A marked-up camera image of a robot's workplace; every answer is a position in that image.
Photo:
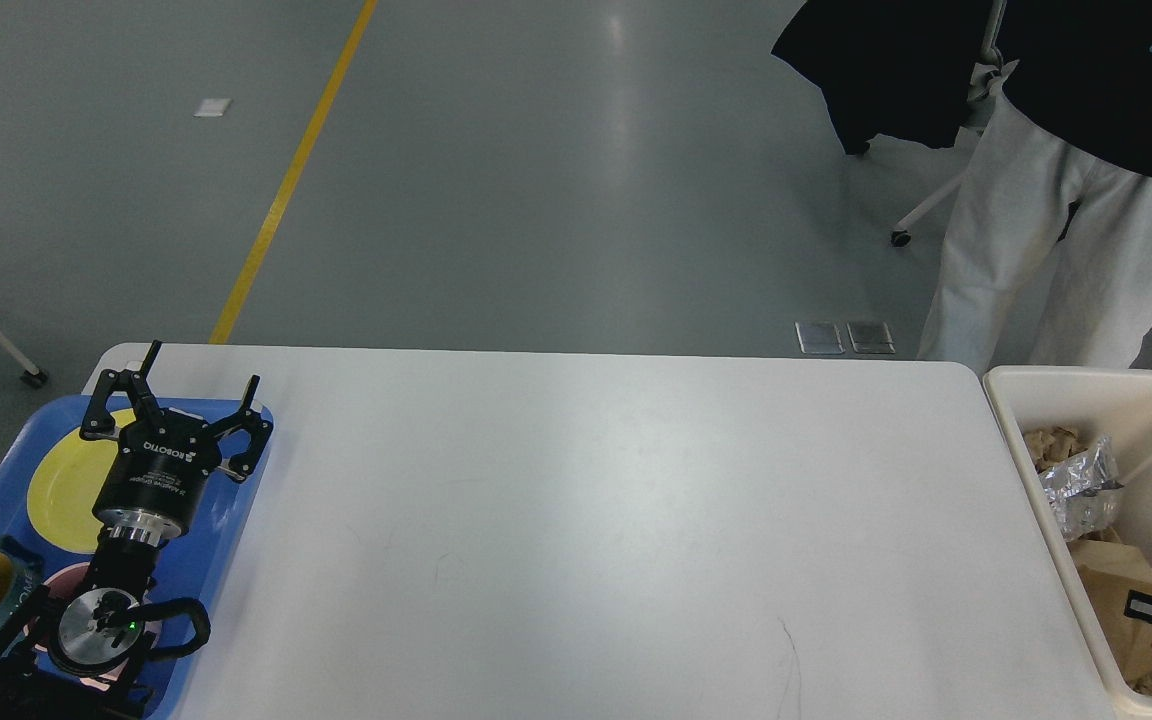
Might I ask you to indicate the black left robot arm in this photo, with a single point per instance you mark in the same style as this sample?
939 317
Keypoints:
126 559

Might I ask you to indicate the crumpled paper in bin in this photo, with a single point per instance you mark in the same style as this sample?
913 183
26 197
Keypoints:
1048 447

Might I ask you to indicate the white plastic bin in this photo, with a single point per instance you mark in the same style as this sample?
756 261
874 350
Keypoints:
1096 402

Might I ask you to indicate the floor socket plate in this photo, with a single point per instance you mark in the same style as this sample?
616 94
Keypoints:
819 338
870 338

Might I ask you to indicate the brown paper bag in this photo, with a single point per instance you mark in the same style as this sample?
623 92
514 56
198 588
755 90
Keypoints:
1109 572

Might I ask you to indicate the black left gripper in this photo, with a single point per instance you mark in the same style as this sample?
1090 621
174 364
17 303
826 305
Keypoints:
156 480

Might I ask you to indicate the yellow plastic plate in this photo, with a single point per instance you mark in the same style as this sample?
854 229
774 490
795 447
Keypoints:
65 475

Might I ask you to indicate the right floor socket plate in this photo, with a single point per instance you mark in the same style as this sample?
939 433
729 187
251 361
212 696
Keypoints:
870 338

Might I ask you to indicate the left floor socket plate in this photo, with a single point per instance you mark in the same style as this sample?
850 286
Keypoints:
819 338

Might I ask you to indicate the black jacket on chair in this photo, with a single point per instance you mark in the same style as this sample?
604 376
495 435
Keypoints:
899 69

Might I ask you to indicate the white office chair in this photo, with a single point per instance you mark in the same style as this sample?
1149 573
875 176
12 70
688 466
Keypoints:
988 74

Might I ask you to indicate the aluminium foil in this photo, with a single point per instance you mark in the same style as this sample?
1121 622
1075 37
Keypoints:
1084 491

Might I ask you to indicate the person in light trousers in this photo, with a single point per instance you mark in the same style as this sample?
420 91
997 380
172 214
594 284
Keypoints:
1063 170

